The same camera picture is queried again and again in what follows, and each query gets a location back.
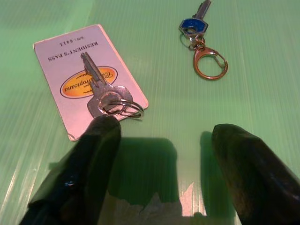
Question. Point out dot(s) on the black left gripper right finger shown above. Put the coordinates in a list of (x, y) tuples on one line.
[(257, 178)]

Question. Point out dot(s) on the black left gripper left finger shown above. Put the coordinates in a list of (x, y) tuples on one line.
[(84, 168)]

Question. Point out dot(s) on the silver key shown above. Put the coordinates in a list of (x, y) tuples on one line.
[(117, 91)]

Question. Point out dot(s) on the white resident pass card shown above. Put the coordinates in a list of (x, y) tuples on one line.
[(58, 70)]

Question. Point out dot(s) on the blue-headed key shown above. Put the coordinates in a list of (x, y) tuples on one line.
[(194, 24)]

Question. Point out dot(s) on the green corrugated plastic sheet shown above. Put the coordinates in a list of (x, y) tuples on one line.
[(164, 93)]

